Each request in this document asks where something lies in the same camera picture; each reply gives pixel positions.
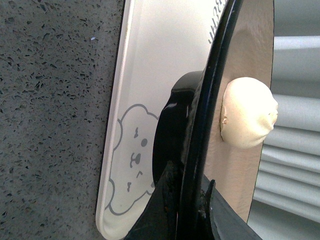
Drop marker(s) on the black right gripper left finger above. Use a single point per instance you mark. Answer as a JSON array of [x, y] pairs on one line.
[[159, 218]]

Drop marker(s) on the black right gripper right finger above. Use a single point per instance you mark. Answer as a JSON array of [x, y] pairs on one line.
[[217, 220]]

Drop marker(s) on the beige plate with black rim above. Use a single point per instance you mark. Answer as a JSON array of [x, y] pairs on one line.
[[242, 47]]

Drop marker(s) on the white steamed bun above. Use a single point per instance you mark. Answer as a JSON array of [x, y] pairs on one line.
[[248, 113]]

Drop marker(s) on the white bear print tray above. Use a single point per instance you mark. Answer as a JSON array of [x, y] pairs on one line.
[[160, 41]]

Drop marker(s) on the grey pleated curtain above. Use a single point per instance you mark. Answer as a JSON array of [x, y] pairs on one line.
[[286, 201]]

